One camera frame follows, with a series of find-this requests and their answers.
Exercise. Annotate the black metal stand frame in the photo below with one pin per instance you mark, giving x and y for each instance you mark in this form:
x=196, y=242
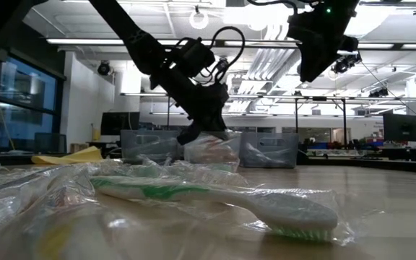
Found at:
x=344, y=121

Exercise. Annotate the black computer monitor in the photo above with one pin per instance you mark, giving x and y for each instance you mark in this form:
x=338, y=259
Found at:
x=402, y=127
x=119, y=122

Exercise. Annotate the blue toothbrush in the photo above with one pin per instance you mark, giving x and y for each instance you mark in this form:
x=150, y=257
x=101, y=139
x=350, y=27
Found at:
x=256, y=156

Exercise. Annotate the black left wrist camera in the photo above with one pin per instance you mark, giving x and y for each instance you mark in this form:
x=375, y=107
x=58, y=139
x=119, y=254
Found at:
x=193, y=57

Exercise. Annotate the dark grey plastic bin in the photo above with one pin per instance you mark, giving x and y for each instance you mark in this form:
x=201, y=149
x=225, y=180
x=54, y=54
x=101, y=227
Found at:
x=150, y=144

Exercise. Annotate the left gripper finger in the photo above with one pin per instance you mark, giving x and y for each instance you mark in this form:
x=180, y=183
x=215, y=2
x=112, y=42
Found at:
x=190, y=135
x=219, y=129

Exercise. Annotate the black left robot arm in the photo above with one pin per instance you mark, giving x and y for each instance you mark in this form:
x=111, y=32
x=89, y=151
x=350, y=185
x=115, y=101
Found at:
x=132, y=36

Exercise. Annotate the brown cardboard box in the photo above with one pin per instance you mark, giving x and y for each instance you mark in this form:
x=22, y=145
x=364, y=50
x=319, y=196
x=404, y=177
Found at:
x=78, y=147

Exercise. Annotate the yellow cloth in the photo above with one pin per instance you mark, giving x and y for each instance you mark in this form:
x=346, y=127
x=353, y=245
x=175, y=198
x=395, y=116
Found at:
x=70, y=157

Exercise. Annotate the large dark window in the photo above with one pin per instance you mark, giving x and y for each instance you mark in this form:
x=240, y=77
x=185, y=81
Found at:
x=24, y=108

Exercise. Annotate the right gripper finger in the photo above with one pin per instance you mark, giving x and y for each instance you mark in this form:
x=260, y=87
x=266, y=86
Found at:
x=308, y=68
x=327, y=63

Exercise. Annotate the yellow bottle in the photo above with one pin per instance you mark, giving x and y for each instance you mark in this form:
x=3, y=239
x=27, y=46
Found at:
x=96, y=134

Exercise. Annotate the silver ventilation duct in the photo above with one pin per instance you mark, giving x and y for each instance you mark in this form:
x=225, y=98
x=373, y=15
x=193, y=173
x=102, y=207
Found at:
x=269, y=65

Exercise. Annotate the black ceiling camera rig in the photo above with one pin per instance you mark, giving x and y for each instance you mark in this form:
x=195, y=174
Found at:
x=345, y=63

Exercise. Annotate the black ceiling camera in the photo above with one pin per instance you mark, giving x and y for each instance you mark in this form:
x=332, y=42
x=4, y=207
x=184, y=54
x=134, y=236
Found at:
x=103, y=68
x=222, y=65

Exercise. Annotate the right clear plastic bin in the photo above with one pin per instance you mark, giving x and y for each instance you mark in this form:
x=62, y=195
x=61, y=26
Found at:
x=269, y=151

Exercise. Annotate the clear plastic bin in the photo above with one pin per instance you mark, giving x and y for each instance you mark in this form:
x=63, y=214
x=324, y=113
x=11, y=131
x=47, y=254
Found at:
x=208, y=159
x=269, y=151

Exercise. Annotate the long ceiling light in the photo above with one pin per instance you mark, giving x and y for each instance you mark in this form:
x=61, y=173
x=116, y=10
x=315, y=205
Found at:
x=85, y=41
x=392, y=46

